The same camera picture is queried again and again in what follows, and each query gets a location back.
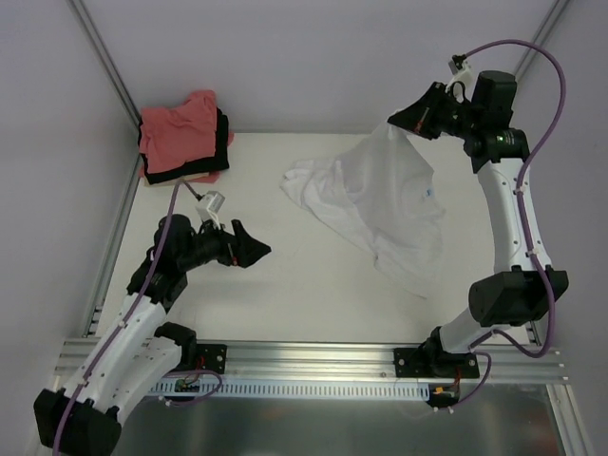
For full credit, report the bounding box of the right frame post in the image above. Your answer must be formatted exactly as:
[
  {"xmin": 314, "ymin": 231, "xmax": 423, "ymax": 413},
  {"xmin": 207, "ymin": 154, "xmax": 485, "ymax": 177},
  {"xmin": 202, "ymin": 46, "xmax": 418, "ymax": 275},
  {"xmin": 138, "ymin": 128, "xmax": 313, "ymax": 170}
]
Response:
[{"xmin": 514, "ymin": 0, "xmax": 572, "ymax": 82}]

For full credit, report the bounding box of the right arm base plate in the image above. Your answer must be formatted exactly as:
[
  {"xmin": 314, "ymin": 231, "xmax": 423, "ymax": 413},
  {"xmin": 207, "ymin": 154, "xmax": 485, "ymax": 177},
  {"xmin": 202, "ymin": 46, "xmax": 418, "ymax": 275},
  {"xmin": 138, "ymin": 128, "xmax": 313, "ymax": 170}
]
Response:
[{"xmin": 392, "ymin": 347, "xmax": 480, "ymax": 379}]

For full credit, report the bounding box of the frame post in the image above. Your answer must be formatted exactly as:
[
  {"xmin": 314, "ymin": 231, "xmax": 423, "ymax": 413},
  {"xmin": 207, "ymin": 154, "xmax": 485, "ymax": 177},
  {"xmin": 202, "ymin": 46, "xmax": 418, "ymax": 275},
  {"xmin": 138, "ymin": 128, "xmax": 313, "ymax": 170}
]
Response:
[
  {"xmin": 68, "ymin": 0, "xmax": 143, "ymax": 130},
  {"xmin": 514, "ymin": 0, "xmax": 572, "ymax": 82}
]

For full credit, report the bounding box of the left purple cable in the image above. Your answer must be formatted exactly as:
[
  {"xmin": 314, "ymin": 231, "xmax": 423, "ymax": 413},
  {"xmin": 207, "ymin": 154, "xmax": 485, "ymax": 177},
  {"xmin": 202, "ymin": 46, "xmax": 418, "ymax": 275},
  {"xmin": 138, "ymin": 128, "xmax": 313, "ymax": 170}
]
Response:
[{"xmin": 51, "ymin": 179, "xmax": 208, "ymax": 452}]

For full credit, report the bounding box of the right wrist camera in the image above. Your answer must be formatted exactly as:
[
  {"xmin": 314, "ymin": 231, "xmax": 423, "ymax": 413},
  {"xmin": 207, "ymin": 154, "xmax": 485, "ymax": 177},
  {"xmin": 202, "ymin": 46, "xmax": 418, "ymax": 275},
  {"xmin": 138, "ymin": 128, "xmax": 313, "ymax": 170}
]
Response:
[{"xmin": 447, "ymin": 54, "xmax": 475, "ymax": 87}]

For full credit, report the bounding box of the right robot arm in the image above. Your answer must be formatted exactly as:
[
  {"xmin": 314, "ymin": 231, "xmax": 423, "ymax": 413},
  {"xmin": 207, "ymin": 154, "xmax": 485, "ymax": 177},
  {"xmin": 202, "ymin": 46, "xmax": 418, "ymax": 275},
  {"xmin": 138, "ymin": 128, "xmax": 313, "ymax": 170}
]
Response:
[{"xmin": 388, "ymin": 70, "xmax": 569, "ymax": 378}]

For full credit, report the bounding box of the right side frame rail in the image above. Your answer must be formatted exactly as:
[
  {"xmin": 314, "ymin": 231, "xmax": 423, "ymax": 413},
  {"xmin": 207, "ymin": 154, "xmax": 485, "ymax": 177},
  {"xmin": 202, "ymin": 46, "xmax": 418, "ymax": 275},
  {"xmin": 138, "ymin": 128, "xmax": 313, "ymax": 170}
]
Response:
[{"xmin": 524, "ymin": 321, "xmax": 544, "ymax": 346}]

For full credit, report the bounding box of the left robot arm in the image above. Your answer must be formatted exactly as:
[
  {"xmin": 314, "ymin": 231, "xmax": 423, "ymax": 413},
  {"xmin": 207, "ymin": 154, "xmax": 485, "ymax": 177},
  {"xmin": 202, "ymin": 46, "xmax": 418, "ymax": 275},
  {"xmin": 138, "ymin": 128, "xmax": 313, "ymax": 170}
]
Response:
[{"xmin": 33, "ymin": 215, "xmax": 272, "ymax": 455}]

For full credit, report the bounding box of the white slotted cable duct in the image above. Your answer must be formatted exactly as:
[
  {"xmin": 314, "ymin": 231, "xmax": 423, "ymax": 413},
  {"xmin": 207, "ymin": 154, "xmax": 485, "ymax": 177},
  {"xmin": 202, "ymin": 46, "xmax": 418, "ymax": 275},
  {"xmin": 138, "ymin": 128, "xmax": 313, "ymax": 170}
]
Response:
[{"xmin": 147, "ymin": 378, "xmax": 430, "ymax": 402}]

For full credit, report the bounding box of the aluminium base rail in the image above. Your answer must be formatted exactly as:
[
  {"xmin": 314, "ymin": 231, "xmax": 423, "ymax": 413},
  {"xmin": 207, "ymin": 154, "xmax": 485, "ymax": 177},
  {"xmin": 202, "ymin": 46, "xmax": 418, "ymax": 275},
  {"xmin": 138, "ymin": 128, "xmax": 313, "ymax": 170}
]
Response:
[{"xmin": 52, "ymin": 335, "xmax": 570, "ymax": 381}]

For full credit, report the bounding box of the left side frame rail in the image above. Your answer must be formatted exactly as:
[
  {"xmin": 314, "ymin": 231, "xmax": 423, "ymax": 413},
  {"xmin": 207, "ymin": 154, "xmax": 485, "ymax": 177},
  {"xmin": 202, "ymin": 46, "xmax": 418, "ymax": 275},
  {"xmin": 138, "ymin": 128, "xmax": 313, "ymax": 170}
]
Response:
[{"xmin": 78, "ymin": 152, "xmax": 141, "ymax": 338}]

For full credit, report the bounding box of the white t shirt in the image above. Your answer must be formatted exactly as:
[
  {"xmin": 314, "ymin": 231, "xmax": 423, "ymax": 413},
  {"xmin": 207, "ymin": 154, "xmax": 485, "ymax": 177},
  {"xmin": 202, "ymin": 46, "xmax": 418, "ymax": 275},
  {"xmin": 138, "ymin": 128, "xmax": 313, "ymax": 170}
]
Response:
[{"xmin": 280, "ymin": 123, "xmax": 445, "ymax": 297}]

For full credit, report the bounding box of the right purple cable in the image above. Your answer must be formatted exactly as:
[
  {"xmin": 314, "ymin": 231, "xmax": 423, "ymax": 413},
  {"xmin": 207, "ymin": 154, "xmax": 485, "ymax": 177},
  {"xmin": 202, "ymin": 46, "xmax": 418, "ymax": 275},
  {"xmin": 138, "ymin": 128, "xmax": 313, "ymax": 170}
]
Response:
[{"xmin": 464, "ymin": 40, "xmax": 567, "ymax": 357}]

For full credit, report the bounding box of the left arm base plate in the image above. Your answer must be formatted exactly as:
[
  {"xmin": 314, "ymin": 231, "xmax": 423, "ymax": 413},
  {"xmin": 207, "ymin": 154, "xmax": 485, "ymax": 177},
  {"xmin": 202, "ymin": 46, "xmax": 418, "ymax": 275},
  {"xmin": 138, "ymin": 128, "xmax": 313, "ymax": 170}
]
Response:
[{"xmin": 195, "ymin": 343, "xmax": 228, "ymax": 374}]

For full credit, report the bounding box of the frame rail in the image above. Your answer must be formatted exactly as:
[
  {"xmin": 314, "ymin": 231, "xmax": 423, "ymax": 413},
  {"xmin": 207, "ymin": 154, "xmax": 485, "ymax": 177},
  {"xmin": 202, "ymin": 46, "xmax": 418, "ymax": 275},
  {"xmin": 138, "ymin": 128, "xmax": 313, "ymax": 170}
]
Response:
[
  {"xmin": 78, "ymin": 152, "xmax": 141, "ymax": 338},
  {"xmin": 524, "ymin": 321, "xmax": 544, "ymax": 346}
]

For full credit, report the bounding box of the left frame post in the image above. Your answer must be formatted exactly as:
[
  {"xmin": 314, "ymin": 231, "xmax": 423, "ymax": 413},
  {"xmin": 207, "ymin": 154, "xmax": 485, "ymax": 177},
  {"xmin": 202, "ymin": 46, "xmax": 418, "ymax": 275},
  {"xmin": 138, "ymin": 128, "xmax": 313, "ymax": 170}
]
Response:
[{"xmin": 68, "ymin": 0, "xmax": 143, "ymax": 130}]

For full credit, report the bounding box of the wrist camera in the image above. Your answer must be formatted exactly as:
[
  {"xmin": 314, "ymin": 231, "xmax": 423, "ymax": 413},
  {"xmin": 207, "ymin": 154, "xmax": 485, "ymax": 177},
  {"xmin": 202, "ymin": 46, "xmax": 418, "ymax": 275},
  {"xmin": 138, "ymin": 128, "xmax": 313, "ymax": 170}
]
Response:
[
  {"xmin": 447, "ymin": 54, "xmax": 475, "ymax": 87},
  {"xmin": 196, "ymin": 191, "xmax": 225, "ymax": 229}
]

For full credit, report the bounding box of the beige folded shirt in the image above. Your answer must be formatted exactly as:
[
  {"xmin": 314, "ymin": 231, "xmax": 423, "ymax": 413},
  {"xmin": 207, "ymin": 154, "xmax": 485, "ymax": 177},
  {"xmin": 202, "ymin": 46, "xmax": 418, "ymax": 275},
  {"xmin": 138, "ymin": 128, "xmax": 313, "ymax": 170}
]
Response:
[{"xmin": 140, "ymin": 173, "xmax": 212, "ymax": 187}]

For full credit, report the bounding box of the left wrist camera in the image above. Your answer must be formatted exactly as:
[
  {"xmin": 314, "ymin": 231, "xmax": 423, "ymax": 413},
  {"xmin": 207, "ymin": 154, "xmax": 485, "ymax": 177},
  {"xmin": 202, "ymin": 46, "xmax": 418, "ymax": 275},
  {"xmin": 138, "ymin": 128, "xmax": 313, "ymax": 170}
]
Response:
[{"xmin": 196, "ymin": 191, "xmax": 225, "ymax": 229}]

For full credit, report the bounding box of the purple cable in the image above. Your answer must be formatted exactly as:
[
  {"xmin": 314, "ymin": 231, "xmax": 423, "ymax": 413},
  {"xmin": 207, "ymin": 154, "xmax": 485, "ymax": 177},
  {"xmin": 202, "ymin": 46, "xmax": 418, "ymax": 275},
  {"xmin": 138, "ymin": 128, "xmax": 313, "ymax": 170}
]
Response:
[
  {"xmin": 464, "ymin": 40, "xmax": 567, "ymax": 357},
  {"xmin": 51, "ymin": 179, "xmax": 208, "ymax": 452}
]

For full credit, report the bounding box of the top pink folded shirt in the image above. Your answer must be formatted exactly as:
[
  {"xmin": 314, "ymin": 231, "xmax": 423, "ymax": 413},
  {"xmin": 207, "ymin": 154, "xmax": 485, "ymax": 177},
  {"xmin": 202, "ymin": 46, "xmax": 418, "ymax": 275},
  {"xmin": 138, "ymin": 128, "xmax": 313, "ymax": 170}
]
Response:
[{"xmin": 139, "ymin": 90, "xmax": 218, "ymax": 174}]

